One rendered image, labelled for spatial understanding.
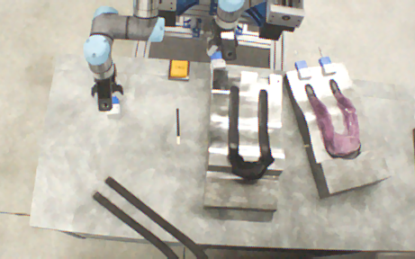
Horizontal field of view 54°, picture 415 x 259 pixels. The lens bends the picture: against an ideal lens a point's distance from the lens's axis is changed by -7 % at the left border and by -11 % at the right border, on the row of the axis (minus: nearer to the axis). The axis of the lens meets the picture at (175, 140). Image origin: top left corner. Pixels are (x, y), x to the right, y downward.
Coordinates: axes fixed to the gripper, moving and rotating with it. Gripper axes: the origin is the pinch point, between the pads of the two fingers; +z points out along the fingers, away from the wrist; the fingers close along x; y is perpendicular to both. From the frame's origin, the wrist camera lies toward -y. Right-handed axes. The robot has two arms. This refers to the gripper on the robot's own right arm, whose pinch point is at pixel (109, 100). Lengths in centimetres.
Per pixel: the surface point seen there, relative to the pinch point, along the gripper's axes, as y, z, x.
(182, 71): 13.9, 8.9, -26.8
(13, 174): -1, 93, 68
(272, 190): -34, 7, -55
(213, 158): -23.5, -0.3, -34.2
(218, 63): 15.7, 7.2, -40.7
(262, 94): 1, 4, -55
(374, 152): -25, 2, -95
